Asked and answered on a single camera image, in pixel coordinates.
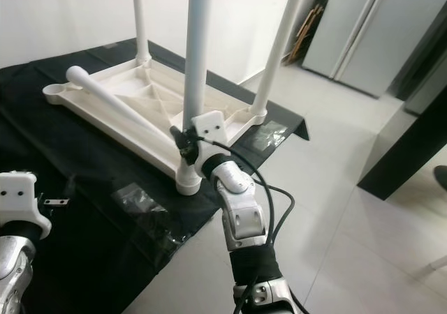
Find white metal bar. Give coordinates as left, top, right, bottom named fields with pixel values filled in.
left=419, top=253, right=447, bottom=274

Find black low furniture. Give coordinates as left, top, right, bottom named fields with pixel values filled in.
left=356, top=28, right=447, bottom=202

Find brown wooden sticks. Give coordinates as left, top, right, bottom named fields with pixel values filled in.
left=283, top=3, right=322, bottom=67

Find black round object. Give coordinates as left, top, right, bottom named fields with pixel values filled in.
left=433, top=165, right=447, bottom=189

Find white plastic table top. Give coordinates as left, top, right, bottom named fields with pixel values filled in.
left=42, top=54, right=270, bottom=195

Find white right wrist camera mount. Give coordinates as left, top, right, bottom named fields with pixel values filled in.
left=192, top=112, right=228, bottom=147

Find grey tall cabinet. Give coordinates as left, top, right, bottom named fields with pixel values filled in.
left=300, top=0, right=447, bottom=98

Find black tablecloth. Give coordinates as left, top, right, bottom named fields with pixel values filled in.
left=0, top=38, right=312, bottom=314

